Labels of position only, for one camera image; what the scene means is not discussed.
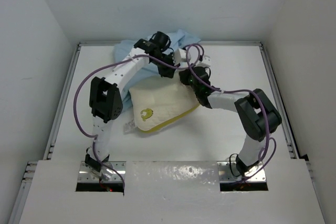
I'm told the purple cable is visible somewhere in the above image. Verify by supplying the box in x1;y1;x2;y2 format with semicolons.
185;43;278;183
73;53;190;190

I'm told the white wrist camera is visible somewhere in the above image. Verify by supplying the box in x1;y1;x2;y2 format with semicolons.
197;55;212;68
173;48;187;65

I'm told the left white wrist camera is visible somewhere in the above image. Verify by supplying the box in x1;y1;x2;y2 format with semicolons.
173;48;187;65

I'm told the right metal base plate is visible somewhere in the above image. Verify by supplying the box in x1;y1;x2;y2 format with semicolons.
218;161;267;183

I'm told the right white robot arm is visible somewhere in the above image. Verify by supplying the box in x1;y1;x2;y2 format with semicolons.
179;67;282;176

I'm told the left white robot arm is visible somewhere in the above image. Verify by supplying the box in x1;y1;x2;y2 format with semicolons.
85;31;177;173

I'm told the aluminium table frame rail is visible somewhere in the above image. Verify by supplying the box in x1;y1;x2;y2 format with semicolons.
19;40;313;183

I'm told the cream pillow yellow edge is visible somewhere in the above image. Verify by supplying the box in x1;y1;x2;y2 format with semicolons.
123;74;200;133

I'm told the light blue pillowcase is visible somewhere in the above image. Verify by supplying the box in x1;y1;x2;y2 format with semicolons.
112;28;203;114

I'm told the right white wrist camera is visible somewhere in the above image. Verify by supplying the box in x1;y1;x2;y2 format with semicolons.
197;55;212;68

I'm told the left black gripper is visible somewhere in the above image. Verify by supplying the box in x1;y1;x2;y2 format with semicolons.
152;52;181;79

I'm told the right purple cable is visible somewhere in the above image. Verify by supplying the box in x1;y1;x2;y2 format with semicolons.
185;43;278;183

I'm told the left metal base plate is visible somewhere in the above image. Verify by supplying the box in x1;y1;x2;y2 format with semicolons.
77;162;126;183

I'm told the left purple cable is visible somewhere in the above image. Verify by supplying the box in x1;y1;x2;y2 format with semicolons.
73;53;190;190

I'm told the metal base plate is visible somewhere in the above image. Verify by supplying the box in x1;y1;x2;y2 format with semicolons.
77;162;126;183
218;161;267;183

